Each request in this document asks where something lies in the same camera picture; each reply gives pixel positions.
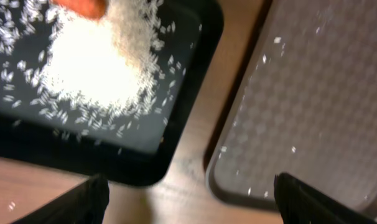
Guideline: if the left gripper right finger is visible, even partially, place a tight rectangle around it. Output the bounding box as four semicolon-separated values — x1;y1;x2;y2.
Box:
274;172;377;224

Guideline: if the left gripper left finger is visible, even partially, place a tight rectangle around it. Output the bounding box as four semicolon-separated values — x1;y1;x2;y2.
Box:
12;175;109;224

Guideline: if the orange carrot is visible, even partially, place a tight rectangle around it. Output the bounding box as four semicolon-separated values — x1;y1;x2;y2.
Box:
52;0;108;20

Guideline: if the dark brown serving tray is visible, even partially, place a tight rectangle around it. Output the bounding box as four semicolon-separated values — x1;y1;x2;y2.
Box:
206;0;377;220

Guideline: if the black bin lid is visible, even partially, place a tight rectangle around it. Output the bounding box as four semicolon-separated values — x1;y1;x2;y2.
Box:
0;0;224;187

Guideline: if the pile of white rice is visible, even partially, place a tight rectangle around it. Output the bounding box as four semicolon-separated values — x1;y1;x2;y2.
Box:
0;0;205;147

